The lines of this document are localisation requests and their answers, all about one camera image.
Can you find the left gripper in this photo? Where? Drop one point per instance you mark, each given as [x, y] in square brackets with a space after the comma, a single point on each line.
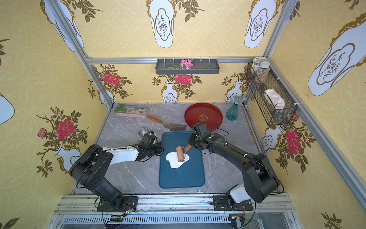
[156, 147]

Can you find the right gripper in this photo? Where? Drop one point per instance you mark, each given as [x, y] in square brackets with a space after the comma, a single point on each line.
[193, 142]

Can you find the wooden rolling pin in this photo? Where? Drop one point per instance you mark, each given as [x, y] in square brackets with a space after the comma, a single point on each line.
[182, 155]

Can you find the white dough lump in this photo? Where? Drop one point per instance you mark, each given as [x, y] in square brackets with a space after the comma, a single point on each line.
[172, 158]

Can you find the teal plastic tray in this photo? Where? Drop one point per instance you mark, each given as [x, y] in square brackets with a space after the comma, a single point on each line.
[180, 167]

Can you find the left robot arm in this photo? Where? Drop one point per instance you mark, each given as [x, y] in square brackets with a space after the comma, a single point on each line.
[91, 168]

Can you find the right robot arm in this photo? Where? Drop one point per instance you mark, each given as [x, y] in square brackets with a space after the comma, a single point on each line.
[260, 180]

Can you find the small glass cup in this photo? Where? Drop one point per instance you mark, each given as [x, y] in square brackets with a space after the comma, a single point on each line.
[143, 131]

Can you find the red round tray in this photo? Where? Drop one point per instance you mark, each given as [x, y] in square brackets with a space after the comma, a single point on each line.
[204, 112]

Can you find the pink rectangular planter box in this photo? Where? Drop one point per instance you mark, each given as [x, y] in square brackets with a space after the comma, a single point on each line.
[131, 111]

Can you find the green spray bottle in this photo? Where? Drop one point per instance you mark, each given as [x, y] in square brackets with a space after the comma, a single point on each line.
[233, 112]

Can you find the pink artificial flower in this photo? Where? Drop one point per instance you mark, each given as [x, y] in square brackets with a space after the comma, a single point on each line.
[186, 64]

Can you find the beige cloth in basket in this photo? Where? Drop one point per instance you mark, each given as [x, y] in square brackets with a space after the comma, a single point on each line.
[275, 99]

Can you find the spice jar white lid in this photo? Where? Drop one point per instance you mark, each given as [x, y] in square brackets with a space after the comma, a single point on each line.
[262, 72]

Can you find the jar with patterned lid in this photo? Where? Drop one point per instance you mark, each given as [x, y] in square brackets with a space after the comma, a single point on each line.
[256, 63]

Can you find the metal dough scraper wooden handle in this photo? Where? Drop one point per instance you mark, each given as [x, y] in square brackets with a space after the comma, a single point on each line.
[168, 126]

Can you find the grey wall shelf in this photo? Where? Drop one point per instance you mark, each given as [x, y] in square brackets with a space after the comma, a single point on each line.
[201, 66]

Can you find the black wire basket shelf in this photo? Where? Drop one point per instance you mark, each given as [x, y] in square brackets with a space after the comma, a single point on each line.
[256, 92]

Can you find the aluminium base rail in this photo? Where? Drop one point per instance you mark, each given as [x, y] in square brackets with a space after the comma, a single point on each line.
[275, 212]

